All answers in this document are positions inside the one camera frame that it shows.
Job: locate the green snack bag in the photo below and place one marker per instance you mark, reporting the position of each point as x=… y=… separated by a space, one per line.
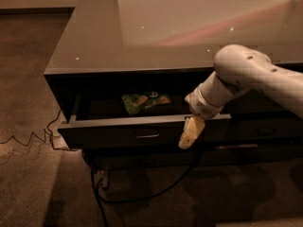
x=136 y=103

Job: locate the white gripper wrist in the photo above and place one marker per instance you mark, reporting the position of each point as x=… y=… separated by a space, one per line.
x=201 y=106

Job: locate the dark cabinet with glossy top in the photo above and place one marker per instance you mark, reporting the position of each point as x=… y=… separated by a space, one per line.
x=112 y=48

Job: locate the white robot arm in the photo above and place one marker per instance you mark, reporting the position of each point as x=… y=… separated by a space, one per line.
x=238 y=70

